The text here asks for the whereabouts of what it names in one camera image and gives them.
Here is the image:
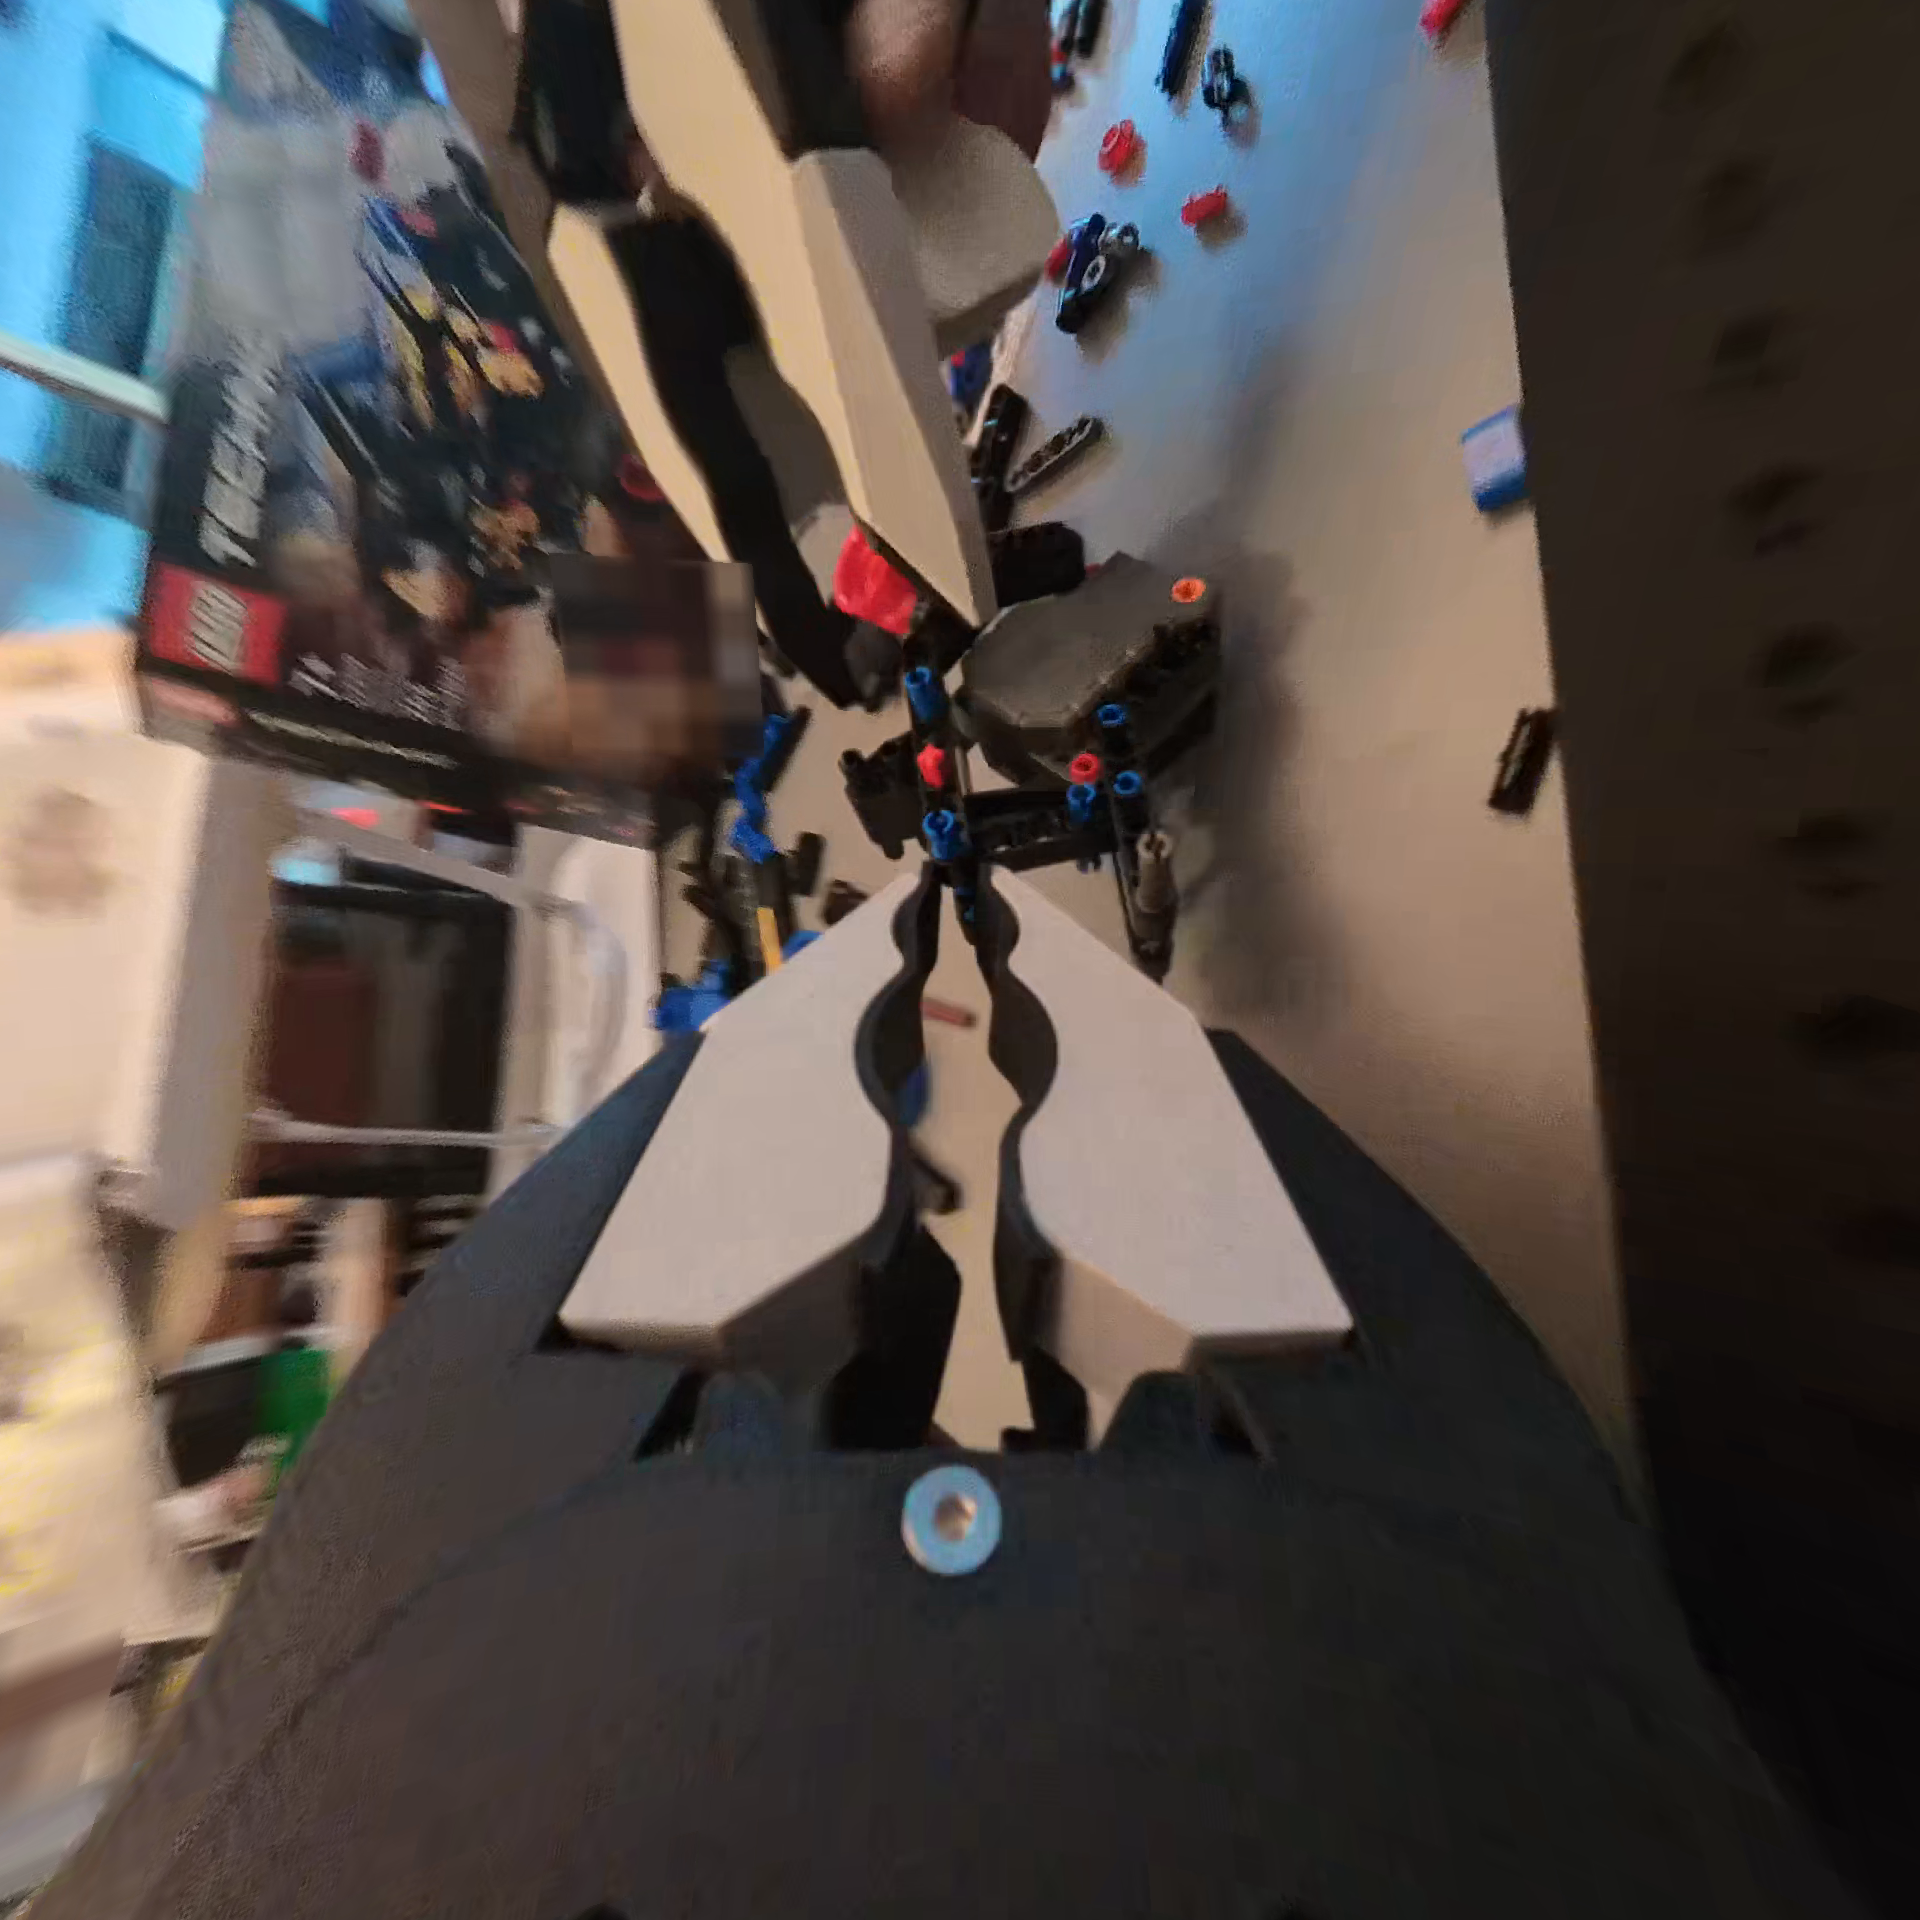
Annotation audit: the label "toy truck box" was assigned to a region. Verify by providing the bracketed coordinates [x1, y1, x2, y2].
[134, 89, 782, 849]

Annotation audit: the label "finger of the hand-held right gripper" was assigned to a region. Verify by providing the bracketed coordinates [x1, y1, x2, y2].
[607, 0, 1002, 632]
[543, 202, 874, 710]

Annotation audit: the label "black small pin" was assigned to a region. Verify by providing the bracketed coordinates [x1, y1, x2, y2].
[1489, 705, 1556, 819]

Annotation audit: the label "dark grey thin beam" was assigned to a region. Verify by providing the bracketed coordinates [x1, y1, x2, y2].
[1002, 417, 1108, 495]

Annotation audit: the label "green sheet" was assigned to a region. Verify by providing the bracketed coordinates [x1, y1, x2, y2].
[257, 1342, 333, 1479]

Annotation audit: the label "blue small connector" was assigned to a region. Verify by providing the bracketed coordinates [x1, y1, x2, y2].
[1463, 406, 1532, 515]

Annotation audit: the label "scattered red blue pins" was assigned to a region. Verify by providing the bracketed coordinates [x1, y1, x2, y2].
[1043, 0, 1473, 339]

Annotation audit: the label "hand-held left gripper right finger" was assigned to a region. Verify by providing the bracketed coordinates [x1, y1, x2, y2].
[979, 867, 1358, 1432]

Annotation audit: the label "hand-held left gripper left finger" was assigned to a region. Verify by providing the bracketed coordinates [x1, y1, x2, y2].
[557, 874, 966, 1450]

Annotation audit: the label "red wheel rim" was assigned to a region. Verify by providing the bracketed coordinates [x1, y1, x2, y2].
[833, 524, 925, 641]

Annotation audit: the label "grey desk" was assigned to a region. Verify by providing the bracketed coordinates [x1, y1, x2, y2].
[660, 0, 1637, 1473]

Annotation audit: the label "black grey motor assembly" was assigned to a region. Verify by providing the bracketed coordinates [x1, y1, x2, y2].
[840, 549, 1225, 977]

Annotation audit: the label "person's right hand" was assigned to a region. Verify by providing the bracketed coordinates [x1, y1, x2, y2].
[868, 0, 1055, 158]

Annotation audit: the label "blue angle beam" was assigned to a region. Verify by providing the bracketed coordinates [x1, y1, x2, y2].
[730, 712, 796, 866]

